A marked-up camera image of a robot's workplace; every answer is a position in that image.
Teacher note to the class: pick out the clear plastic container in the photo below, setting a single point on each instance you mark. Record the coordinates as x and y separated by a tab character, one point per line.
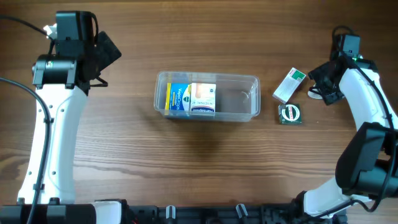
238	97

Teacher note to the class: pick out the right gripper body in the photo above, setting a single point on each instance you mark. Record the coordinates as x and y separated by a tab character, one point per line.
324	82

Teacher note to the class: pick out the white Hansaplast box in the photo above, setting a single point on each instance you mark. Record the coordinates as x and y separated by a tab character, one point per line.
203	98

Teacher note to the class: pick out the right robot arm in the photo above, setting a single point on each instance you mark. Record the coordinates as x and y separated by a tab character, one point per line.
366	172

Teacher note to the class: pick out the white green medicine box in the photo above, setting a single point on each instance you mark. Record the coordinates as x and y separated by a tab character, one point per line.
289	85

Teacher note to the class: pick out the green round-logo box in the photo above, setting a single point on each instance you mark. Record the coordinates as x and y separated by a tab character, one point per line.
290	114

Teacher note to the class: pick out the blue yellow VapoDrops box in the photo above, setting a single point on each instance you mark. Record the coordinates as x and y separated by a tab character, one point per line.
177	101

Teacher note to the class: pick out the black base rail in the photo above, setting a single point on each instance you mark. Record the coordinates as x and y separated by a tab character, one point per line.
240	213

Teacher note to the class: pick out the white dropper bottle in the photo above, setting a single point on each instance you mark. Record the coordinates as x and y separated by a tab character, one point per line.
312	93

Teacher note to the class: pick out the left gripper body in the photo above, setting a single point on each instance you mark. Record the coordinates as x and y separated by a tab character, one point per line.
109	52

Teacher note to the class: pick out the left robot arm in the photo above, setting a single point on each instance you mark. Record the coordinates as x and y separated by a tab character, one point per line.
47	194

